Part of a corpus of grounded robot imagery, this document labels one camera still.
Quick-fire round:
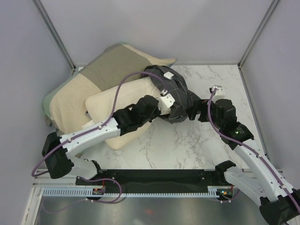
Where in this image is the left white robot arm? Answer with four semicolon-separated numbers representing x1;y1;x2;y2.
42;95;161;185

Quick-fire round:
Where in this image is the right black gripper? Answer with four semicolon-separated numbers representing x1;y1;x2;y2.
186;97;223;129

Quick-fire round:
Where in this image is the cream pillow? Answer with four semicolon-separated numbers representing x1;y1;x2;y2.
82;77;160;150

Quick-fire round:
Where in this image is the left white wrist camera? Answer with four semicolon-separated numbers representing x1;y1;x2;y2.
157;94;175;113

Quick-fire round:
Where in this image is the left aluminium frame post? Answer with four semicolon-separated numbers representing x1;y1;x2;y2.
32;0;76;72

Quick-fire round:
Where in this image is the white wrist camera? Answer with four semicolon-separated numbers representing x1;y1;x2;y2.
209;85;225;100
157;94;175;113

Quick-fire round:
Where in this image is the green beige patchwork pillow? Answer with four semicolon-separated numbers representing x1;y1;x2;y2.
42;42;176;133

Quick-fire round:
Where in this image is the right aluminium frame post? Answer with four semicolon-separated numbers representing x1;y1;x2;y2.
237;0;282;68

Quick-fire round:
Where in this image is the light blue slotted cable duct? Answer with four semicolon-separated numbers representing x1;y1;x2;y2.
42;187;219;198

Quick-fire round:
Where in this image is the aluminium frame post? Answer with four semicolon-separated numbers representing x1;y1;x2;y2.
237;0;282;68
32;0;76;72

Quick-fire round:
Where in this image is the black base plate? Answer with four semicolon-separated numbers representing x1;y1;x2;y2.
75;168;242;195

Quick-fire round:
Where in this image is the dark grey plaid pillowcase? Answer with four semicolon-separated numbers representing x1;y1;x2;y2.
144;65;200;124

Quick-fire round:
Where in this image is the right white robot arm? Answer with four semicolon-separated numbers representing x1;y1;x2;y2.
187;99;300;225

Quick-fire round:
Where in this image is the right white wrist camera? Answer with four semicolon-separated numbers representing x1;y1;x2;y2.
209;85;225;100

